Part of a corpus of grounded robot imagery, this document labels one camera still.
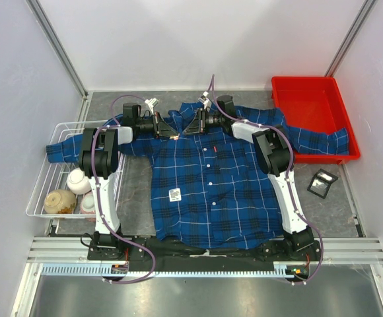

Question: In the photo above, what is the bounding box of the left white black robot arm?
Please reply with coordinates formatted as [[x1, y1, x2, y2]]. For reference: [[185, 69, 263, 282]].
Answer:
[[79, 98, 178, 260]]

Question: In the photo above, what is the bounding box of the pink patterned ceramic bowl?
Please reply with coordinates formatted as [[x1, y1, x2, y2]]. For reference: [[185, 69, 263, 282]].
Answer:
[[80, 192, 96, 222]]

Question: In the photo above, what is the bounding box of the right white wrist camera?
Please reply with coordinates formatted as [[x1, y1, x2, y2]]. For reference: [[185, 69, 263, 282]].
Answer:
[[199, 91, 212, 111]]

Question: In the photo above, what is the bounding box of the white ceramic bowl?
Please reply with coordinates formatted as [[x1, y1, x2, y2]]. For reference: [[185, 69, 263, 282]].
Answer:
[[67, 168, 91, 195]]

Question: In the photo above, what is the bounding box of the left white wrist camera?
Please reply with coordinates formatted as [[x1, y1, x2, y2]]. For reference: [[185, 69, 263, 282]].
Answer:
[[145, 98, 159, 114]]

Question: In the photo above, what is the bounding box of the blue plaid shirt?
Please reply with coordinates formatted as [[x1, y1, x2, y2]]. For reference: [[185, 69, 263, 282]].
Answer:
[[46, 103, 349, 249]]

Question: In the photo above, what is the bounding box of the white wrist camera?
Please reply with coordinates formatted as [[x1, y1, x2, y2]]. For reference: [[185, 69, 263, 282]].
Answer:
[[145, 98, 159, 114], [199, 91, 212, 111]]

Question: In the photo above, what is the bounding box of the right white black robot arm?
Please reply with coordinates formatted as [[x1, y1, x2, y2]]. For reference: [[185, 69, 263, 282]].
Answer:
[[184, 91, 314, 260]]

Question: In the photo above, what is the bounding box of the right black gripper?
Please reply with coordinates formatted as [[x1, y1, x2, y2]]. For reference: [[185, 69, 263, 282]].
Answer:
[[183, 108, 224, 135]]

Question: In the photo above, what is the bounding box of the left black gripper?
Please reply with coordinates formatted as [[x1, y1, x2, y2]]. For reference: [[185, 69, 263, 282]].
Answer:
[[135, 112, 178, 139]]

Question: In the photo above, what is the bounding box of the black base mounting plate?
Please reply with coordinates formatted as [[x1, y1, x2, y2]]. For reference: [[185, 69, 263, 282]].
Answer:
[[87, 236, 320, 271]]

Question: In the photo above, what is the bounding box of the aluminium slotted rail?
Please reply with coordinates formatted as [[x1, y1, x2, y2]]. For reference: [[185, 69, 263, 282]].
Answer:
[[42, 263, 295, 278]]

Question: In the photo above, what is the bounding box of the beige ceramic bowl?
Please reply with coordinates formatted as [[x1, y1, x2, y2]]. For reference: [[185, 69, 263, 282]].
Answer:
[[44, 190, 77, 215]]

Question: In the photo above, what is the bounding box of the black brooch box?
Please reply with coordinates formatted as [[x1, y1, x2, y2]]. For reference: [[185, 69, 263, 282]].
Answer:
[[307, 168, 338, 199]]

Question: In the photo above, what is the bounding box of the red plastic bin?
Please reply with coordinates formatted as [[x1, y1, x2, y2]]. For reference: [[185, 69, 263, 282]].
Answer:
[[271, 76, 361, 164]]

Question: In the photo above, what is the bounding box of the white wire dish rack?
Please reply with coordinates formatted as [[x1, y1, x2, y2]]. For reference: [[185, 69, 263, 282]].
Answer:
[[26, 121, 129, 220]]

